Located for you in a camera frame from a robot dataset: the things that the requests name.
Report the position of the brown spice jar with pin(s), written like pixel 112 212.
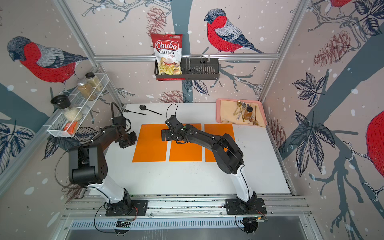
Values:
pixel 86 90

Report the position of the black fork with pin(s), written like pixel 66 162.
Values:
pixel 128 111

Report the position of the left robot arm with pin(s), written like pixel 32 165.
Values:
pixel 88 167

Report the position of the small red packet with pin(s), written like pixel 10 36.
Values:
pixel 71 128

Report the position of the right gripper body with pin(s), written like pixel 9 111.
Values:
pixel 168 136

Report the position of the pink tray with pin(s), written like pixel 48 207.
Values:
pixel 240 112

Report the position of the black lid rice jar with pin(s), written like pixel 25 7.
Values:
pixel 70 112

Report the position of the tan spice jar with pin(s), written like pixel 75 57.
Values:
pixel 94 81

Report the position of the wooden stick utensil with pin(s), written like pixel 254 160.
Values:
pixel 255 114

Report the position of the red cassava chips bag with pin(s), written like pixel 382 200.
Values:
pixel 168 53

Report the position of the small amber bottle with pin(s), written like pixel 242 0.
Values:
pixel 248 113

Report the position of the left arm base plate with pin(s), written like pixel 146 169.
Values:
pixel 134 208

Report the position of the clear acrylic wall shelf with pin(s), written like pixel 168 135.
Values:
pixel 55 128

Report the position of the black wire wall basket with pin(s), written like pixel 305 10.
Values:
pixel 202 68

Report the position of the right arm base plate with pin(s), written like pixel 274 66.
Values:
pixel 238 207

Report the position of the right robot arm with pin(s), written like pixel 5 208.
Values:
pixel 227 154

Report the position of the black spoon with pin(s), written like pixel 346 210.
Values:
pixel 144 108

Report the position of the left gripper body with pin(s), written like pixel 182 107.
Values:
pixel 130 139

